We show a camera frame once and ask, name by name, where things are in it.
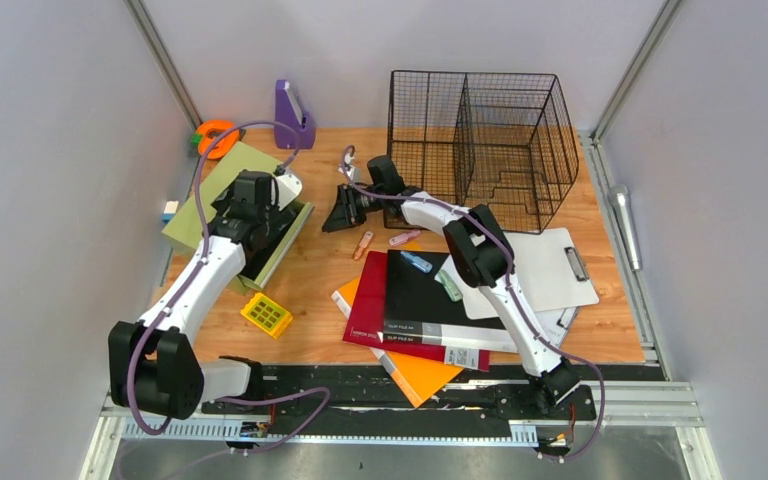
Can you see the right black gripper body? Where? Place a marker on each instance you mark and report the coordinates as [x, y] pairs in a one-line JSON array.
[[367, 203]]

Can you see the black clip file folder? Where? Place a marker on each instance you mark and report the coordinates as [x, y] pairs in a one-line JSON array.
[[419, 310]]

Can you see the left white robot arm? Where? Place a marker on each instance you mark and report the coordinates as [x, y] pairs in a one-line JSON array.
[[152, 364]]

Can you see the blue white toy brick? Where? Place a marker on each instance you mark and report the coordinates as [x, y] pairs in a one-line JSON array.
[[169, 211]]

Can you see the blue highlighter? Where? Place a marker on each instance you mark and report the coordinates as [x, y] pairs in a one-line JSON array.
[[417, 261]]

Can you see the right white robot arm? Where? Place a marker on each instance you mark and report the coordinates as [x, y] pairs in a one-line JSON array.
[[483, 258]]

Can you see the red folder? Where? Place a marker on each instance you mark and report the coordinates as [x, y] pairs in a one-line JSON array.
[[365, 319]]

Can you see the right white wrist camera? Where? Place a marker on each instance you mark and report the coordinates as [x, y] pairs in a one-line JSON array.
[[350, 172]]

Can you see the papers under clipboard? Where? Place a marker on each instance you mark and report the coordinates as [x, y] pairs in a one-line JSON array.
[[557, 323]]

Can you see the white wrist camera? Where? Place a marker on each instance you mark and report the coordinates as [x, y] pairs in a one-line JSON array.
[[289, 187], [350, 172]]

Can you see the yellow grid box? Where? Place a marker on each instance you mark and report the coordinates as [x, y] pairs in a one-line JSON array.
[[267, 315]]

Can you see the black wire mesh basket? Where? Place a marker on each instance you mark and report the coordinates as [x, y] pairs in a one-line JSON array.
[[505, 140]]

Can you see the purple tape dispenser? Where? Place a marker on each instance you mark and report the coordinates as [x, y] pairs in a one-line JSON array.
[[290, 112]]

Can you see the green drawer cabinet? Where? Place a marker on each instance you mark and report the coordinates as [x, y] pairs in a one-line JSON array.
[[236, 197]]

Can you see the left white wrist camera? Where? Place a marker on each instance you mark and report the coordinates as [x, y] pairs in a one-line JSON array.
[[289, 187]]

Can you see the orange tape roll holder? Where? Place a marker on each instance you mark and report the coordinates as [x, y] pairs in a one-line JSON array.
[[207, 132]]

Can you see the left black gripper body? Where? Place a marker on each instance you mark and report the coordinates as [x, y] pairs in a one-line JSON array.
[[273, 220]]

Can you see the pink highlighter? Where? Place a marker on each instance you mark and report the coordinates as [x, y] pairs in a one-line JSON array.
[[404, 238]]

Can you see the white clipboard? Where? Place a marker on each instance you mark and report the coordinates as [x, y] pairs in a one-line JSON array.
[[545, 273]]

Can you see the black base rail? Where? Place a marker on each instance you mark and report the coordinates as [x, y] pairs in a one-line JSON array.
[[364, 401]]

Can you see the green highlighter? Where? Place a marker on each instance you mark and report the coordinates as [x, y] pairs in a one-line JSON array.
[[450, 286]]

